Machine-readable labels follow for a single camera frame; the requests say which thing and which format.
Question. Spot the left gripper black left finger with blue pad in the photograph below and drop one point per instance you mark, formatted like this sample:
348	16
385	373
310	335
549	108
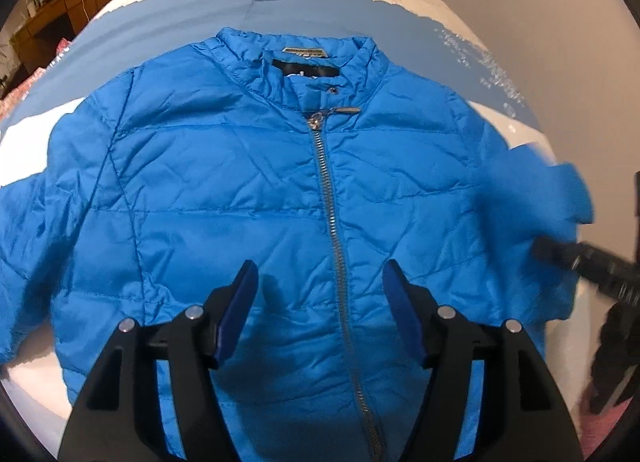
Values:
116	416

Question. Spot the blue puffer jacket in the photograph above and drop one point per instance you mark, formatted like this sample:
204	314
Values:
280	202

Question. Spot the pink sleeve forearm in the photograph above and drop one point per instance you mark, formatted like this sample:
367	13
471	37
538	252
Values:
595	427

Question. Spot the wooden desk with clutter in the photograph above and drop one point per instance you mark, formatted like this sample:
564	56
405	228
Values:
35	43

